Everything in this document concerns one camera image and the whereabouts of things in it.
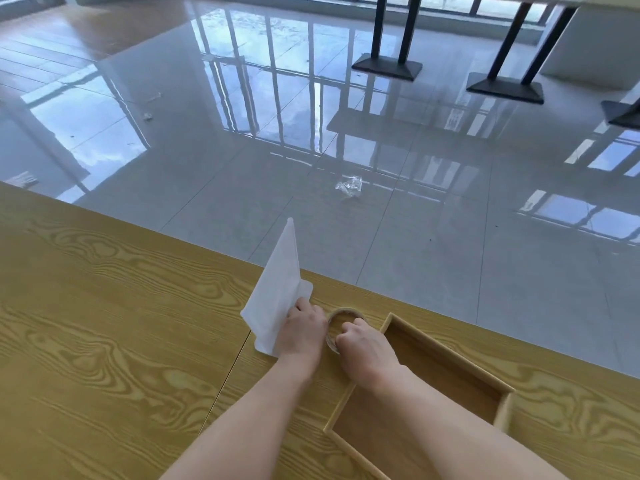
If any shallow wooden tray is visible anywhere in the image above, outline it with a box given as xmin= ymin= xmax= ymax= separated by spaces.
xmin=323 ymin=313 xmax=516 ymax=480

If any white cabinet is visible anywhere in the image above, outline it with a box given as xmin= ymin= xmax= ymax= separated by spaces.
xmin=539 ymin=5 xmax=640 ymax=91

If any person's left hand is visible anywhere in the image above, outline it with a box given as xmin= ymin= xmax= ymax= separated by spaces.
xmin=275 ymin=298 xmax=329 ymax=363

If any clear adhesive tape roll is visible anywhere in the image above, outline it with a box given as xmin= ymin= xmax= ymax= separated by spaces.
xmin=325 ymin=308 xmax=371 ymax=354

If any crumpled clear plastic wrapper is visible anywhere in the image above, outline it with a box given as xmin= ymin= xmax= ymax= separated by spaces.
xmin=335 ymin=176 xmax=364 ymax=199

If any black metal table leg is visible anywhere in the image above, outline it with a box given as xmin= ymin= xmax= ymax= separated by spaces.
xmin=351 ymin=0 xmax=425 ymax=82
xmin=601 ymin=97 xmax=640 ymax=129
xmin=466 ymin=0 xmax=581 ymax=105

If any person's right forearm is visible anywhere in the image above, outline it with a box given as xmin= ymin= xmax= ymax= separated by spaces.
xmin=351 ymin=366 xmax=572 ymax=480

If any person's right hand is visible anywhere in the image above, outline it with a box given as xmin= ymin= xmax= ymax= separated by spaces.
xmin=335 ymin=318 xmax=402 ymax=387

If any person's left forearm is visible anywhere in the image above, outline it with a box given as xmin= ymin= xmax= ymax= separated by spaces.
xmin=161 ymin=351 xmax=321 ymax=480

